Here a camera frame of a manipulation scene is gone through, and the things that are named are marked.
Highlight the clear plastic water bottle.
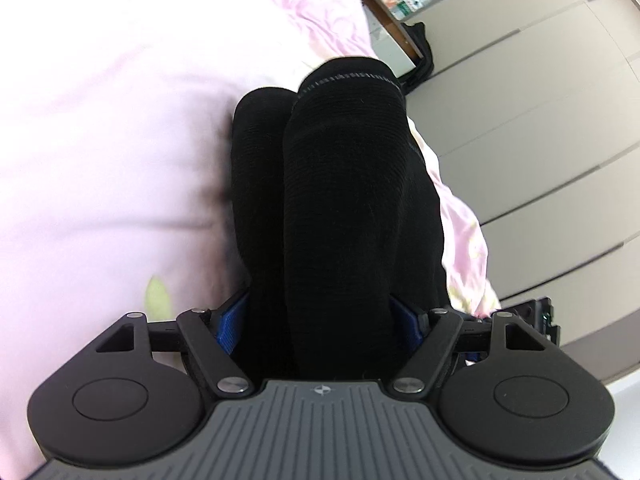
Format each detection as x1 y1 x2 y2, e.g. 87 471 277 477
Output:
395 0 440 21

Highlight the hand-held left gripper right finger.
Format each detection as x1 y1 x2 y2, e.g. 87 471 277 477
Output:
389 294 552 400

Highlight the beige wardrobe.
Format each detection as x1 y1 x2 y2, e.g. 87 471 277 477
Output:
400 0 640 386

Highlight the brown wooden table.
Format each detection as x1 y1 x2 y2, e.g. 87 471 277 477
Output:
332 0 418 78

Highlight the black sock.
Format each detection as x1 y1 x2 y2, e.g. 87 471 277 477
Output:
230 56 451 381

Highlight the dark cloth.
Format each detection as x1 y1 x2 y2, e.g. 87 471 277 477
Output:
402 21 434 93

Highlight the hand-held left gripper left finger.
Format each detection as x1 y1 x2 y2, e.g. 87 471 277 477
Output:
94 291 253 400

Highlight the pink floral duvet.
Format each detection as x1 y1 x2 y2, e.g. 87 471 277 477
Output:
0 0 501 466

